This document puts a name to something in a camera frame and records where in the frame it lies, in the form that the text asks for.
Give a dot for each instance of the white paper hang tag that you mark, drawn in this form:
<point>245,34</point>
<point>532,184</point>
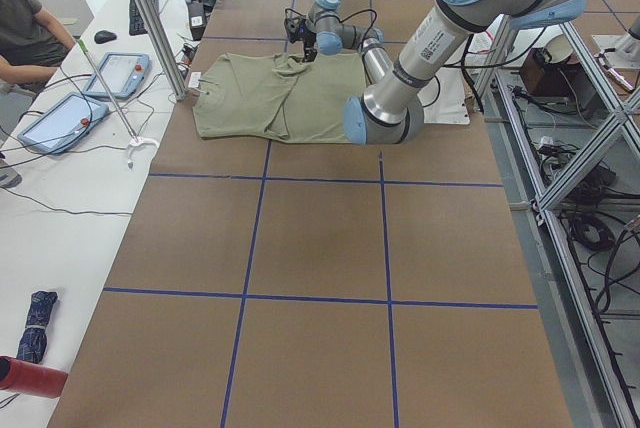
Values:
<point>194,80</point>

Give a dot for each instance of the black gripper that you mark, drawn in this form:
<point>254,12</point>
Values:
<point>310,42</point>

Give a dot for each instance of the seated person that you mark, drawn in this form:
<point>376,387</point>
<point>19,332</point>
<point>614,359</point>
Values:
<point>34,43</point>

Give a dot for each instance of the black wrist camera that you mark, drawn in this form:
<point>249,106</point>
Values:
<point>294,25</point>

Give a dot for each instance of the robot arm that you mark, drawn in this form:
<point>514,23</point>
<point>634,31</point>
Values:
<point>389,111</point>

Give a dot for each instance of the black keyboard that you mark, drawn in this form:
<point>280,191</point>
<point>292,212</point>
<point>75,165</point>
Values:
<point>136,22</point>

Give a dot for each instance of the black computer mouse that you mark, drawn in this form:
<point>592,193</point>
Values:
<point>104,36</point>

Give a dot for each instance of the olive green long-sleeve shirt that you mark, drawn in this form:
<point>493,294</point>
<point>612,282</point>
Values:
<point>278,97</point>

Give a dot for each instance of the white plastic hook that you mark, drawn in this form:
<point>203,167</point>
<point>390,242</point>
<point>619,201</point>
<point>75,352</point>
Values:
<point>138,142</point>

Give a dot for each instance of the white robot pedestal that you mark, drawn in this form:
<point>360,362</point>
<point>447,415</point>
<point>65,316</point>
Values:
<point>443,100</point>

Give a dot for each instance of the folded navy umbrella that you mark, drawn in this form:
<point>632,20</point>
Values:
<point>33,342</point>

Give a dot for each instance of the blue teach pendant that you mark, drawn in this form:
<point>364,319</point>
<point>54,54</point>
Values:
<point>124,72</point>
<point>63,125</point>

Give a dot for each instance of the near blue teach pendant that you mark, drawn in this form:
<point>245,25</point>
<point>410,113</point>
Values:
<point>63,125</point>

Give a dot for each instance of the far blue teach pendant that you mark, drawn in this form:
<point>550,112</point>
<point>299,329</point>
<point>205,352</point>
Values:
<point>124,72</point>

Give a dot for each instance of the grey aluminium frame post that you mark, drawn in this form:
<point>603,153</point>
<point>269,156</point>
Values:
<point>162,47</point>

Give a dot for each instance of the black box with label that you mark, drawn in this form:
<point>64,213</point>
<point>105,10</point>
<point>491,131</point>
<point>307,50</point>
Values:
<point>197,19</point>

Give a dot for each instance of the silver rod with green tip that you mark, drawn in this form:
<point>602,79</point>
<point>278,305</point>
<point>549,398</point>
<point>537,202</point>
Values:
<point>107,90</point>

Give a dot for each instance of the red cylinder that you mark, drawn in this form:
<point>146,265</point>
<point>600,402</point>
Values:
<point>22,377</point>

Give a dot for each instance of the aluminium truss frame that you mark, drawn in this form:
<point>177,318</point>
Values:
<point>563,107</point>

